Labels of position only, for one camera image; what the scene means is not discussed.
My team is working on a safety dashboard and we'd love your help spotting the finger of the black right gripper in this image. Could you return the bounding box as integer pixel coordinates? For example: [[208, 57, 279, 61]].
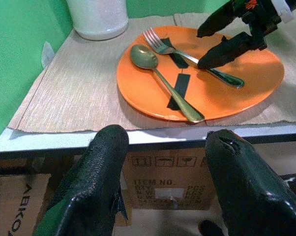
[[196, 0, 243, 38], [197, 31, 253, 70]]

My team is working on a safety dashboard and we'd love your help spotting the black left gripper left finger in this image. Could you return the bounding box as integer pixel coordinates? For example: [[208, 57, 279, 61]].
[[32, 124, 129, 236]]

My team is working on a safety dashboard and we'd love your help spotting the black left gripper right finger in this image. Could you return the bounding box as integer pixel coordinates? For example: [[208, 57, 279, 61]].
[[205, 129, 296, 236]]

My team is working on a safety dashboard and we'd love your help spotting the silver metal fork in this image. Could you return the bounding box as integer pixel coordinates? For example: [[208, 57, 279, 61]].
[[142, 27, 245, 89]]

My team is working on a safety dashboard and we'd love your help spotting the orange round plate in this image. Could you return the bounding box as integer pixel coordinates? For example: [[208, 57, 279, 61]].
[[116, 26, 285, 122]]

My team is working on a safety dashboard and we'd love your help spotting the short black tape strip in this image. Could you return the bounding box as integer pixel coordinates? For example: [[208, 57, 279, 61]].
[[160, 38, 189, 69]]

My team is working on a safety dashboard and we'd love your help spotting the long black tape strip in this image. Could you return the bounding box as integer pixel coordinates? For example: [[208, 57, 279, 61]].
[[167, 72, 191, 111]]

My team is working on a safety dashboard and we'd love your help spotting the black rounded object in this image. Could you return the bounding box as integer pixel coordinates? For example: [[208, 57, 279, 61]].
[[198, 219, 225, 236]]

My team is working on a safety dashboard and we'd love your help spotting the cardboard box with shipping print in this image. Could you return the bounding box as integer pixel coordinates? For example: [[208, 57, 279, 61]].
[[122, 147, 217, 211]]

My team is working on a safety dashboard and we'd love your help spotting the gold-toned metal spoon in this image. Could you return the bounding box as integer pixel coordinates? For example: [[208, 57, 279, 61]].
[[130, 44, 206, 123]]

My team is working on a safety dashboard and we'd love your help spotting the beige woven placemat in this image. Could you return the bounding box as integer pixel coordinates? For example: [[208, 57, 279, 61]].
[[174, 9, 296, 126], [7, 14, 209, 134]]

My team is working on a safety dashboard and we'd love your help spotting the cardboard box with ABKO print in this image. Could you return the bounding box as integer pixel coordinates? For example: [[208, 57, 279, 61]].
[[0, 173, 53, 236]]

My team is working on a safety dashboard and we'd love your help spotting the white cylindrical jar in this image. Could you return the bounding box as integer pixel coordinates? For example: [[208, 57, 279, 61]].
[[65, 0, 129, 41]]

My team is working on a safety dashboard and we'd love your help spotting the white tape tab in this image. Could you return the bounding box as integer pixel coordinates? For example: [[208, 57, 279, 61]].
[[41, 41, 56, 69]]

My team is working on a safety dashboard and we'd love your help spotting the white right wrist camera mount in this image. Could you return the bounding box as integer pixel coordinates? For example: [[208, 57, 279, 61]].
[[270, 0, 296, 24]]

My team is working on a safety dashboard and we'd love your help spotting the black metal table frame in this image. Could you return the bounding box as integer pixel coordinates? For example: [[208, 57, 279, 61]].
[[0, 131, 296, 177]]

